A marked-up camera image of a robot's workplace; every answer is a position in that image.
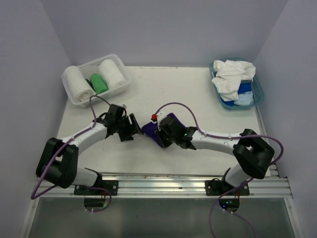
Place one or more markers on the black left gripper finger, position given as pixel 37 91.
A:
pixel 126 135
pixel 134 127

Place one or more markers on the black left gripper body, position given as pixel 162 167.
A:
pixel 122 124

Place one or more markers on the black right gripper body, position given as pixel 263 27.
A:
pixel 172 138

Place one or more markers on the purple towel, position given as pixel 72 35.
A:
pixel 150 128

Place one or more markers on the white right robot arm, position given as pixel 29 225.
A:
pixel 252 153

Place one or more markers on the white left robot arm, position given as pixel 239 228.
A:
pixel 59 161

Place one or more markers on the green rolled towel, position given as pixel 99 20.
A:
pixel 98 83

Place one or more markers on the large white rolled towel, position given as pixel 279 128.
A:
pixel 76 84

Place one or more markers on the white plastic basket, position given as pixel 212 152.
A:
pixel 92 67

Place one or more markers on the light blue towel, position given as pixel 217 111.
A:
pixel 244 99

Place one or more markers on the white crumpled towel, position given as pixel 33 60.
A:
pixel 229 76

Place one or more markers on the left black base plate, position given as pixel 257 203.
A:
pixel 101 187

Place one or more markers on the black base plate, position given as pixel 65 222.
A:
pixel 217 187
pixel 101 187

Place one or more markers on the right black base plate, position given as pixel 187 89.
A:
pixel 217 187

